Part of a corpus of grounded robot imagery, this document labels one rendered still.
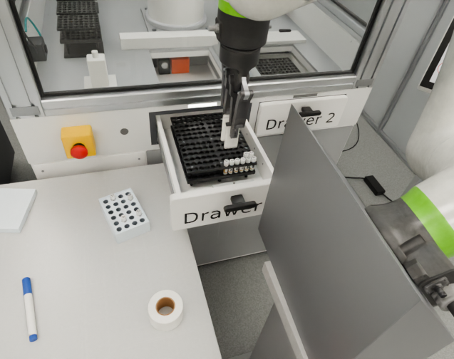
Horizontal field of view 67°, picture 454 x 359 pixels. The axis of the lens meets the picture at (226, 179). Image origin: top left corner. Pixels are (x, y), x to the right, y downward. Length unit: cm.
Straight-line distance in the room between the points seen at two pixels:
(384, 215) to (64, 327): 63
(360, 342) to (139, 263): 49
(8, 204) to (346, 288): 80
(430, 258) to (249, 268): 121
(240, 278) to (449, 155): 120
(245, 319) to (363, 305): 111
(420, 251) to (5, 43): 85
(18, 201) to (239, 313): 101
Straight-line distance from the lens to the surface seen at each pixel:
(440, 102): 76
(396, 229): 61
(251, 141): 96
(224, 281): 167
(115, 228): 86
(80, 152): 93
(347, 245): 54
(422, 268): 59
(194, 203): 75
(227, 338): 157
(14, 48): 87
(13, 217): 98
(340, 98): 114
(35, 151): 103
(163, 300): 76
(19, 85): 92
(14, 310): 86
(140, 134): 99
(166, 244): 86
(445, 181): 64
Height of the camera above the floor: 148
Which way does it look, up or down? 46 degrees down
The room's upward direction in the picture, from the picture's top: 8 degrees clockwise
